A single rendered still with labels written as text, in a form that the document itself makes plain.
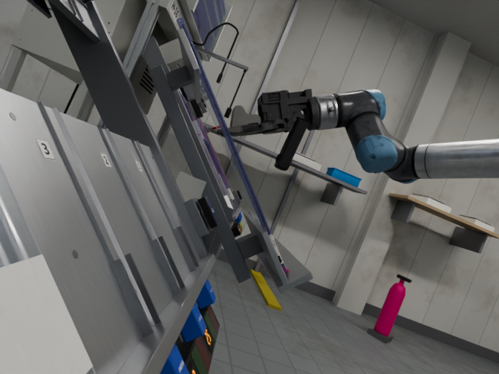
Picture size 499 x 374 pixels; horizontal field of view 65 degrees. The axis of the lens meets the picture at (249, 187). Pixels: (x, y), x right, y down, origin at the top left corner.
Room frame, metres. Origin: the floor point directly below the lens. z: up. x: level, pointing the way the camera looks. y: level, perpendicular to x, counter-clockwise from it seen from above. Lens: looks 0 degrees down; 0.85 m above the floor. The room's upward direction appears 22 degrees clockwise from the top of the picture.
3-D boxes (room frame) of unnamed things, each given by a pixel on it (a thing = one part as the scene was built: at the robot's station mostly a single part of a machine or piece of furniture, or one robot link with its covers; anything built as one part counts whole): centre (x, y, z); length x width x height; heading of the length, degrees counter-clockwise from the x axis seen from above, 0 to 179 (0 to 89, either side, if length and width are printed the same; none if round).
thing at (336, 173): (3.98, -0.85, 1.30); 0.32 x 0.22 x 0.10; 99
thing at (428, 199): (4.09, -1.82, 1.40); 0.35 x 0.33 x 0.09; 99
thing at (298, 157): (3.91, -0.38, 1.29); 0.35 x 0.34 x 0.09; 99
